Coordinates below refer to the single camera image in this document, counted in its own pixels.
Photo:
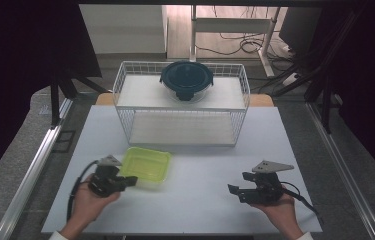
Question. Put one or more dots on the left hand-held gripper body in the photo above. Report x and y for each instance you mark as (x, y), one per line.
(105, 180)

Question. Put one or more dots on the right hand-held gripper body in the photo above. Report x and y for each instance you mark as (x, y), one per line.
(265, 190)

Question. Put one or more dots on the yellow-green plastic food container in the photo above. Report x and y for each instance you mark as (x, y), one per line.
(148, 165)

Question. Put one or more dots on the round glass container blue lid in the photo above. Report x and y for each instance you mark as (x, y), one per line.
(186, 78)

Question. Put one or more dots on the person's right hand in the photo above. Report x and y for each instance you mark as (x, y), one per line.
(280, 210)

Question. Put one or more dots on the person's left hand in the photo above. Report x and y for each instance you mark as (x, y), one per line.
(86, 205)

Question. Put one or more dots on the black tripod stand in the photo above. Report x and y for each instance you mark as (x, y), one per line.
(55, 103)

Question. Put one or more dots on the white power strip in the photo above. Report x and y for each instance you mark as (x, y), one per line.
(290, 80)

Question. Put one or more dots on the dark curtain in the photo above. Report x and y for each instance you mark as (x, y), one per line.
(15, 66)
(371, 83)

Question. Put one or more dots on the white cabinet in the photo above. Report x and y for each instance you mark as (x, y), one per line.
(123, 30)

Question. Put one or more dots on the aluminium rail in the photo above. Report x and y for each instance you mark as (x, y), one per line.
(345, 173)
(31, 173)

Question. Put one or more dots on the white metal desk frame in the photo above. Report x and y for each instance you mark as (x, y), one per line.
(231, 25)

